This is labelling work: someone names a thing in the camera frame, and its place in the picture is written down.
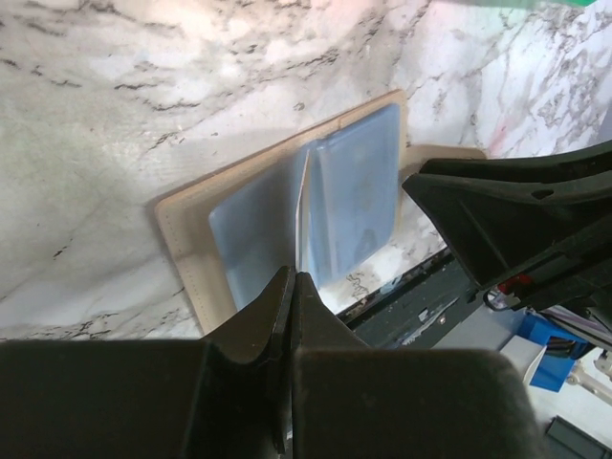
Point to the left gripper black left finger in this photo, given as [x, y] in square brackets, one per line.
[223, 396]

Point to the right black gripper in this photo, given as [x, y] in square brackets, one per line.
[537, 228]

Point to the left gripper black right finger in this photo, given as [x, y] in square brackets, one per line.
[354, 401]

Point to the green plastic bin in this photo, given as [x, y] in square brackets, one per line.
[527, 4]

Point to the black mounting rail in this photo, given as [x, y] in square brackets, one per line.
[418, 308]

